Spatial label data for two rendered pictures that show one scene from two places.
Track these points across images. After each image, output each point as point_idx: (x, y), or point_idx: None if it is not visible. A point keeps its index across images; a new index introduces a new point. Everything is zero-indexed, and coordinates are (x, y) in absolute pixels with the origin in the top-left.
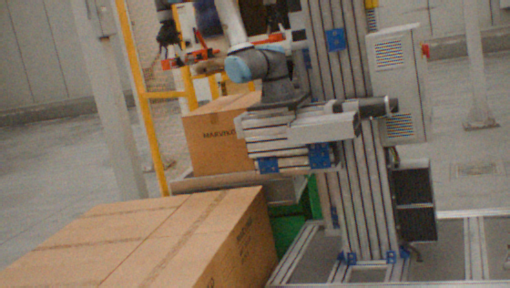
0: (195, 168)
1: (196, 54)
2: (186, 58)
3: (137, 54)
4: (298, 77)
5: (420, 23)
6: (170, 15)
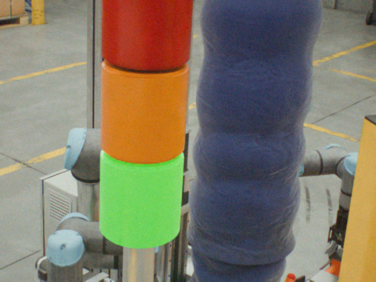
0: None
1: (304, 275)
2: (324, 270)
3: None
4: (188, 241)
5: (47, 175)
6: (343, 194)
